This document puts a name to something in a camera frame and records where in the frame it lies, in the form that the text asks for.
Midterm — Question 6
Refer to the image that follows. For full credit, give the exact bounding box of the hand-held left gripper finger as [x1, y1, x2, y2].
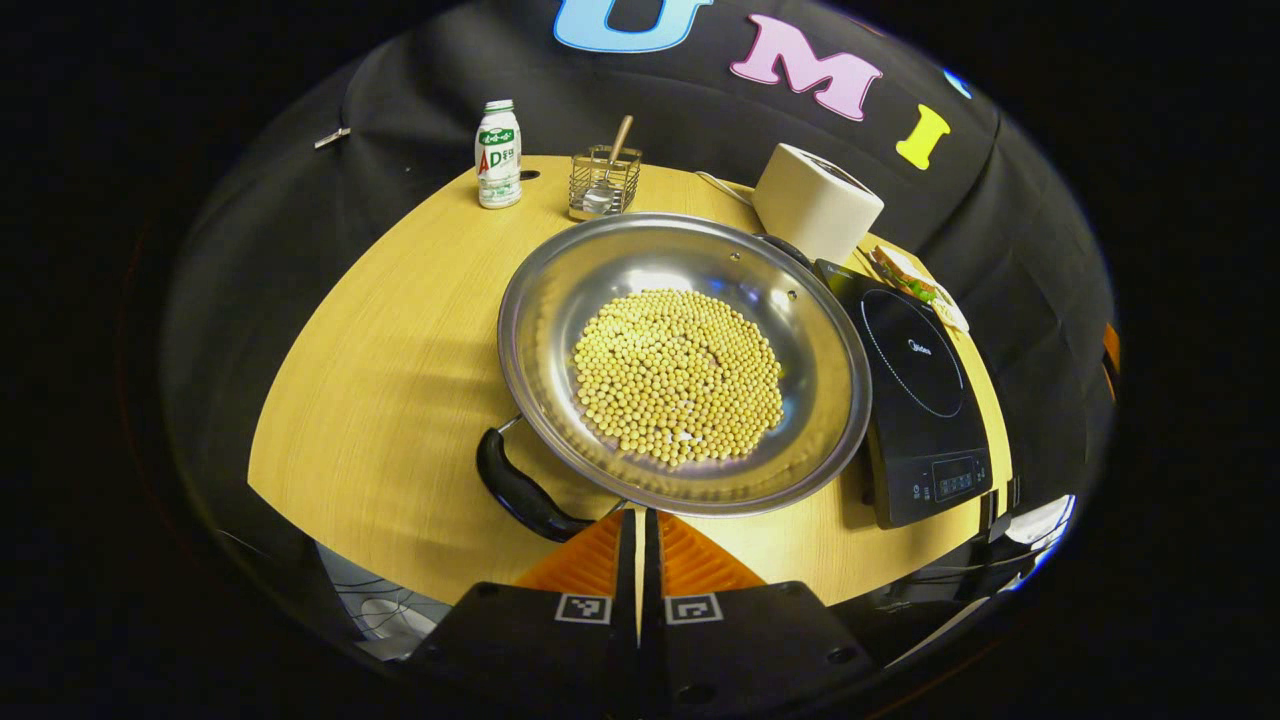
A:
[640, 508, 883, 707]
[405, 508, 641, 703]

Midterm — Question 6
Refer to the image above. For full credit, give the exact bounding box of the black induction cooktop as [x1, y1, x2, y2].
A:
[815, 258, 994, 529]

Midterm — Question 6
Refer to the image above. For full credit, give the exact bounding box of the steel pot with black handles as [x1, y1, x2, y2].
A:
[476, 212, 873, 544]

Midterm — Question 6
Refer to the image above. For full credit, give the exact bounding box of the pile of yellow soybeans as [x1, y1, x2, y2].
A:
[572, 289, 785, 469]

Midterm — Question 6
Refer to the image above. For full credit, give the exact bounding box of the sandwich on plate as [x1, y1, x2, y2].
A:
[868, 245, 971, 333]

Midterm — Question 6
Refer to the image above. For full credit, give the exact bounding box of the white toaster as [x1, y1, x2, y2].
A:
[752, 143, 885, 265]

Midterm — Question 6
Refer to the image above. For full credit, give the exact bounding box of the white green-label drink bottle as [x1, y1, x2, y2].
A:
[475, 99, 523, 210]

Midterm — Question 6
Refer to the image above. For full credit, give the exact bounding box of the black backdrop cloth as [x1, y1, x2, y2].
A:
[160, 0, 1119, 641]

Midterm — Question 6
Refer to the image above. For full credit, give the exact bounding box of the wire utensil basket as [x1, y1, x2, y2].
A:
[569, 146, 642, 221]

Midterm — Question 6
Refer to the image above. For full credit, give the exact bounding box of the white toaster cable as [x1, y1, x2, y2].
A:
[695, 170, 757, 208]

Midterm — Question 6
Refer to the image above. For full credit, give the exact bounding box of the wooden-handled spoon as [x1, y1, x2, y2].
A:
[583, 115, 635, 214]

